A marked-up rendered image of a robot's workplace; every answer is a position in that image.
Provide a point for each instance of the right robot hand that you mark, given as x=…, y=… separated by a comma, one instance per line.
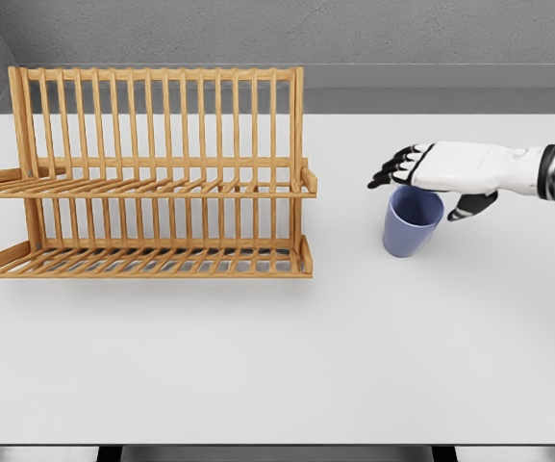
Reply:
x=450, y=168

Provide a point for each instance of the blue cup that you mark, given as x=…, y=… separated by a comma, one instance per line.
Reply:
x=409, y=231

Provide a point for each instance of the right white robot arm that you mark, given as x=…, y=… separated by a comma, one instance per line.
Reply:
x=541, y=171

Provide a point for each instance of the wooden two-tier dish rack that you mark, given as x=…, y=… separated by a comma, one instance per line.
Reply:
x=161, y=173

